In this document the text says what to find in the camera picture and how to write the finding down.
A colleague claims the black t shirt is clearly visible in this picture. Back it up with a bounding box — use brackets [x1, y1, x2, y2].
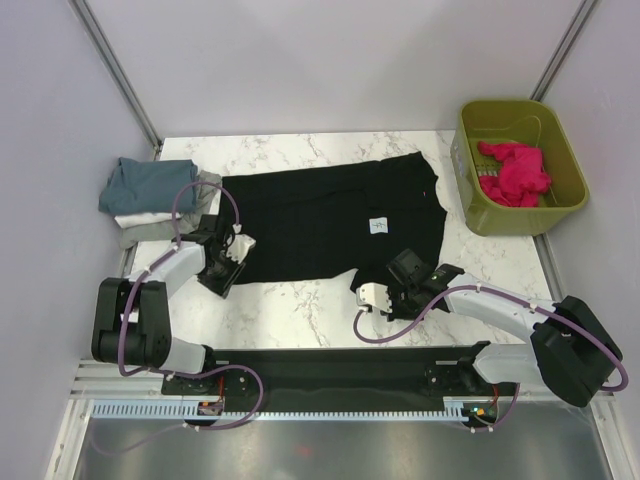
[220, 152, 447, 290]

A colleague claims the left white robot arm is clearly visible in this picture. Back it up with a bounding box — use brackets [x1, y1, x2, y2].
[91, 215, 256, 393]

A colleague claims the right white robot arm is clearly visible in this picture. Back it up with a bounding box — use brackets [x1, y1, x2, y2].
[387, 249, 629, 407]

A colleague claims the folded white t shirt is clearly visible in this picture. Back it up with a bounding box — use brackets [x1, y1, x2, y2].
[114, 212, 172, 229]

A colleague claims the folded teal t shirt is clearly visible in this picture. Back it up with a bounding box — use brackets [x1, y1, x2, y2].
[98, 157, 199, 216]

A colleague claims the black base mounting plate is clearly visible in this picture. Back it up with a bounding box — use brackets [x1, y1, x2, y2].
[161, 343, 515, 414]

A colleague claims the blue tub label sticker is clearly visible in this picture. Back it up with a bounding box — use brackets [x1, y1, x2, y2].
[451, 144, 466, 178]

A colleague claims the pink t shirt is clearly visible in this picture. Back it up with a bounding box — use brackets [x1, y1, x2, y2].
[477, 141, 552, 208]

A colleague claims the olive green plastic tub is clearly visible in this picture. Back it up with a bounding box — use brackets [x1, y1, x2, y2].
[451, 99, 589, 236]

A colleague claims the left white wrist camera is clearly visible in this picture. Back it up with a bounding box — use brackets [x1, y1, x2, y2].
[226, 234, 256, 264]

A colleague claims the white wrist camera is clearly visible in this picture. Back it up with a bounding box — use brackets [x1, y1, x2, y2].
[355, 282, 393, 314]
[226, 234, 256, 264]

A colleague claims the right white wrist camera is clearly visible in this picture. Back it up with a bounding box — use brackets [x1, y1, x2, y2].
[355, 282, 393, 314]

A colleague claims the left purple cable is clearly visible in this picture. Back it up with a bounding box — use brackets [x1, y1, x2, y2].
[89, 182, 266, 455]

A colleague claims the purple cable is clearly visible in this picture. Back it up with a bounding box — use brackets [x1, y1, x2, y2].
[89, 182, 266, 455]
[352, 284, 630, 435]

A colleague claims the white slotted cable duct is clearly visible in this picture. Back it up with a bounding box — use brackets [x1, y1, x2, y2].
[90, 398, 496, 422]

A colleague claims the aluminium frame rail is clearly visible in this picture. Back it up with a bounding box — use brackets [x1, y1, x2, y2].
[69, 357, 617, 400]

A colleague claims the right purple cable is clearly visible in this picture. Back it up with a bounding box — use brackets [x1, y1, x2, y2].
[352, 284, 630, 435]

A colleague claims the left aluminium corner post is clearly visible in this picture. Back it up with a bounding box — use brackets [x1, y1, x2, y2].
[69, 0, 163, 153]

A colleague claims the aluminium corner post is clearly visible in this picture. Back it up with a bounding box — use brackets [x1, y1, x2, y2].
[529, 0, 601, 102]
[69, 0, 163, 153]

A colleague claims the right aluminium corner post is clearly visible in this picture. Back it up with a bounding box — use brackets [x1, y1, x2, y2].
[529, 0, 601, 102]

